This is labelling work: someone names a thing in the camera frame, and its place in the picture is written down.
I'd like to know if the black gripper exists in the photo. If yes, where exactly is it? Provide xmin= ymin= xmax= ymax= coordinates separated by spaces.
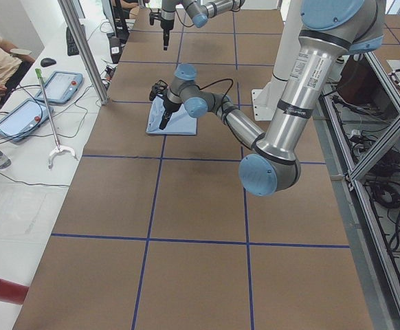
xmin=159 ymin=98 xmax=180 ymax=130
xmin=161 ymin=19 xmax=174 ymax=50

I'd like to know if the light blue t-shirt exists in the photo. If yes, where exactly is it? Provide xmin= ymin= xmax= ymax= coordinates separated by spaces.
xmin=146 ymin=98 xmax=197 ymax=135

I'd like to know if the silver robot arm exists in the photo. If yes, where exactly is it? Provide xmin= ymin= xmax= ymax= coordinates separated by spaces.
xmin=159 ymin=0 xmax=245 ymax=51
xmin=159 ymin=0 xmax=386 ymax=196

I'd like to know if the far blue teach pendant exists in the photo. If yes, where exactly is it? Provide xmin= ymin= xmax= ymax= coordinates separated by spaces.
xmin=35 ymin=69 xmax=83 ymax=105

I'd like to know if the blue teach pendant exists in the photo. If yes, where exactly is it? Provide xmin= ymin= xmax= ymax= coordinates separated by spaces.
xmin=0 ymin=99 xmax=49 ymax=142
xmin=35 ymin=69 xmax=83 ymax=105

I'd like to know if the black computer mouse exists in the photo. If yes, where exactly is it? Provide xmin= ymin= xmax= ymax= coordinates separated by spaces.
xmin=40 ymin=58 xmax=56 ymax=67

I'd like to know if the reacher grabber stick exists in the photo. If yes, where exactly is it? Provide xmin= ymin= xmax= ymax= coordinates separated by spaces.
xmin=35 ymin=68 xmax=78 ymax=169

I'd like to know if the near blue teach pendant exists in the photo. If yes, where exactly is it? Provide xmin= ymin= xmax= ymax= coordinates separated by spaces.
xmin=0 ymin=99 xmax=49 ymax=142

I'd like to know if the red cylinder bottle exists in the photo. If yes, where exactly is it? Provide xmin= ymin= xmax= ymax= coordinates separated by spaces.
xmin=0 ymin=278 xmax=29 ymax=305

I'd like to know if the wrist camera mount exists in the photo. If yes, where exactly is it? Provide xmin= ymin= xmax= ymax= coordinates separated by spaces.
xmin=149 ymin=9 xmax=162 ymax=25
xmin=149 ymin=80 xmax=168 ymax=101

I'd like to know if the white camera mast column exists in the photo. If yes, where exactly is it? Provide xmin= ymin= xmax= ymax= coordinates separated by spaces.
xmin=252 ymin=0 xmax=302 ymax=121

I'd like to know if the grey aluminium frame post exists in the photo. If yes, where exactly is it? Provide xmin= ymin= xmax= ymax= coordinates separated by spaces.
xmin=58 ymin=0 xmax=109 ymax=105

